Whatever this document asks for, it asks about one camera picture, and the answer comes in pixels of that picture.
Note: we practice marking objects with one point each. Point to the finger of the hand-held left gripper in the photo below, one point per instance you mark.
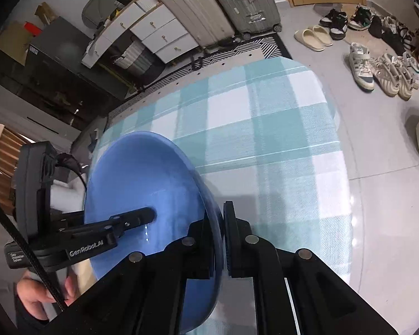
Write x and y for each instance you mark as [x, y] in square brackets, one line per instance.
[68, 218]
[132, 218]

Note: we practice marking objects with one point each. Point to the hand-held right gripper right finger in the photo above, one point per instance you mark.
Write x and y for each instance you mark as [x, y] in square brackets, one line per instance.
[230, 247]

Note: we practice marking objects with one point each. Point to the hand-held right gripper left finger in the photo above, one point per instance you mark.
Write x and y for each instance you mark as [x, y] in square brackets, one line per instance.
[199, 251]

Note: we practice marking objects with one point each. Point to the blue bowl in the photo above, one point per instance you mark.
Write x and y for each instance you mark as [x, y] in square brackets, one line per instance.
[136, 181]

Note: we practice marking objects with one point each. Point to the person's left hand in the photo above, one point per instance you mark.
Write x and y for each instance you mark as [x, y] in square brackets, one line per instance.
[35, 296]

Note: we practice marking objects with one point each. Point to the brown striped curtain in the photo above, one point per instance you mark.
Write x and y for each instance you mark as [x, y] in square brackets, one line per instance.
[3, 160]

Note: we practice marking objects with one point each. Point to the teal white checked tablecloth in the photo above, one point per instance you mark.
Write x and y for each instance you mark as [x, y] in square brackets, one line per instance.
[265, 146]

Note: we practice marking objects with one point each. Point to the large flat cardboard box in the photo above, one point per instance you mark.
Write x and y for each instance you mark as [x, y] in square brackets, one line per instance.
[12, 38]

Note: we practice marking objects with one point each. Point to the red packet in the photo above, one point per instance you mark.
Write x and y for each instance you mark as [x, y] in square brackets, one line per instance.
[31, 28]

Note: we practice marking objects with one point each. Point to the grey wicker basket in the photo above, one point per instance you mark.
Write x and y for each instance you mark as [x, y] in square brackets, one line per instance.
[136, 59]

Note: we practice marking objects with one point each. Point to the small cardboard box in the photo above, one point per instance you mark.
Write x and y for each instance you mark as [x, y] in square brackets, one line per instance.
[43, 12]

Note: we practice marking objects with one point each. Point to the grey framed mirror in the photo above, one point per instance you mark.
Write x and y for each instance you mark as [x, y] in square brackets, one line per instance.
[97, 3]

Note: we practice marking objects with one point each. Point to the white drawer dresser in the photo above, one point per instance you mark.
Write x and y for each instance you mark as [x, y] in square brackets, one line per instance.
[153, 28]

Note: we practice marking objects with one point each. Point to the beige suitcase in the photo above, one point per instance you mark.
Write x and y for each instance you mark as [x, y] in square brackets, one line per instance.
[192, 7]

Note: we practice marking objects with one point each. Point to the cream slide slipper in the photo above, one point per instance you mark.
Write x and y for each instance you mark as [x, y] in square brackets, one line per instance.
[321, 33]
[305, 38]

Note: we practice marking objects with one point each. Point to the cluster of worn sneakers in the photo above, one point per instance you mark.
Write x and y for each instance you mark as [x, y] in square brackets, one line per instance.
[361, 66]

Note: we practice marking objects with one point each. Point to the silver suitcase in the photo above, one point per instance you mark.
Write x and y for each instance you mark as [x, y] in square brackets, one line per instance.
[244, 0]

